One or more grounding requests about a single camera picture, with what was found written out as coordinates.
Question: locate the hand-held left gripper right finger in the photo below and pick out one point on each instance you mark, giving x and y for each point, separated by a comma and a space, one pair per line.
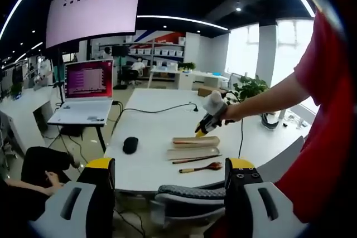
237, 193

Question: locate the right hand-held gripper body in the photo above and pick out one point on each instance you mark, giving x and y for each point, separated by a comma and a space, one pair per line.
216, 105

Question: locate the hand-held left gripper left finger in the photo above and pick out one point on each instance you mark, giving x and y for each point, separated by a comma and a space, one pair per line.
103, 182

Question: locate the beige cutlery case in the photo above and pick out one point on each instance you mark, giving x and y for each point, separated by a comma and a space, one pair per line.
195, 151

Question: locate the brown wooden chopsticks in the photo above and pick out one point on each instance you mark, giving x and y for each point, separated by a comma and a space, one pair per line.
189, 160

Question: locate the brown wooden spoon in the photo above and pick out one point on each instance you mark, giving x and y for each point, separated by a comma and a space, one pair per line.
195, 169

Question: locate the cardboard box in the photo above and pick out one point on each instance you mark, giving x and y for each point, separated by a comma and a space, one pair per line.
206, 92

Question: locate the large green potted plant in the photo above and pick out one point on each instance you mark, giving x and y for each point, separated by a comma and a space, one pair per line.
251, 86

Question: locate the black computer mouse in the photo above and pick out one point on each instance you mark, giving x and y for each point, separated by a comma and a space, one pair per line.
130, 145

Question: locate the grey mesh office chair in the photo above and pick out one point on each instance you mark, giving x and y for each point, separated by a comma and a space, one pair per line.
189, 190

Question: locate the green plant on cabinet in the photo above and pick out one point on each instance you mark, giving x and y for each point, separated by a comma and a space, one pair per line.
187, 66

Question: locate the grey black headset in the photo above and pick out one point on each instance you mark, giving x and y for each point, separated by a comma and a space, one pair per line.
269, 124

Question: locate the white side table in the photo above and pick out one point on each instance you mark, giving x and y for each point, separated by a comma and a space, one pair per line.
164, 70

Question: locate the shelf of white bins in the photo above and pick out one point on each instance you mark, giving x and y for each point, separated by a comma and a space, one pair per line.
159, 52

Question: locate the person in red shirt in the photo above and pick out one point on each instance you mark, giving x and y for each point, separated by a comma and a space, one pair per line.
320, 151

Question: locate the white laptop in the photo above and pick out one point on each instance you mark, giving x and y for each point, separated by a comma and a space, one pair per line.
86, 79

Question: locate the white office desk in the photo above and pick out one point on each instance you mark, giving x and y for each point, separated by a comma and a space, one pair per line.
25, 104

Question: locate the black display on stand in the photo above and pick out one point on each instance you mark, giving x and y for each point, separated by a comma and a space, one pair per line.
120, 50

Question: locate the black monitor stand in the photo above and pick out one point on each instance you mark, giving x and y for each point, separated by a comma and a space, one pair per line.
59, 68

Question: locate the small green desk plant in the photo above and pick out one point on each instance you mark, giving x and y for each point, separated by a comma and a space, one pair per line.
16, 89

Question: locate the large wall monitor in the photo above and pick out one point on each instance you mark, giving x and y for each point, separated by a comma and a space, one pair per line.
92, 15

